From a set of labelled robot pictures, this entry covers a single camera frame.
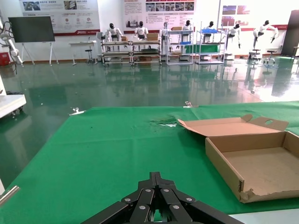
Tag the metal cloth clip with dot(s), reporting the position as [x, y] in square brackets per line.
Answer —
[9, 193]
[76, 112]
[190, 105]

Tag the black stool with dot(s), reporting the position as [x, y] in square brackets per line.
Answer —
[88, 51]
[255, 54]
[271, 51]

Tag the red box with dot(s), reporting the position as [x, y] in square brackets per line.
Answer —
[4, 59]

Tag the green cloth on rack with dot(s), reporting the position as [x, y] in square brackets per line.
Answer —
[202, 48]

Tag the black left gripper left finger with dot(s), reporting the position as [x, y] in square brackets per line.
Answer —
[142, 205]

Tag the wall poster with large photos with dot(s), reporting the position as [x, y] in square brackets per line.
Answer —
[233, 16]

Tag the white humanoid robot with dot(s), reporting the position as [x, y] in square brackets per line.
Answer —
[187, 27]
[113, 31]
[234, 31]
[262, 29]
[141, 30]
[164, 31]
[211, 26]

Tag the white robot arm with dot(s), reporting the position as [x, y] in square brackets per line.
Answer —
[10, 44]

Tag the blue plastic bin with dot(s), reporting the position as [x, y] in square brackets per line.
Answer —
[209, 30]

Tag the flat cardboard box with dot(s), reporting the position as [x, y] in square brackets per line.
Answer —
[177, 28]

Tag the torn-edged open cardboard box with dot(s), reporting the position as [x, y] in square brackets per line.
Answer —
[257, 163]

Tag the green table cloth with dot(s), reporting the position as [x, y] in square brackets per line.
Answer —
[93, 144]

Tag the wall poster with photo row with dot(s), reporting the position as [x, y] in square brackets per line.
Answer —
[158, 18]

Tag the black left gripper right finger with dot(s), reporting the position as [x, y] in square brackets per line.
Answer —
[172, 205]

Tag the white desk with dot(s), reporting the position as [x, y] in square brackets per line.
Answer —
[83, 42]

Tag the white table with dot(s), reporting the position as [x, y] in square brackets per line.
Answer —
[11, 103]

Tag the tube frame workbench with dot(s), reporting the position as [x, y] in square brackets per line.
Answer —
[116, 53]
[146, 53]

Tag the dark cabinet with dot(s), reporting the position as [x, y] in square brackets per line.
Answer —
[290, 32]

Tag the black display board on stand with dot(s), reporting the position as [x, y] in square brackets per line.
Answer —
[31, 29]

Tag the wall poster with red stripe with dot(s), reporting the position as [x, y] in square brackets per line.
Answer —
[70, 14]

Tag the closed cardboard box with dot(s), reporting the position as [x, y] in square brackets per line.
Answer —
[153, 37]

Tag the white shelf rack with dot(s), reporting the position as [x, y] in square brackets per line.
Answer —
[210, 61]
[180, 60]

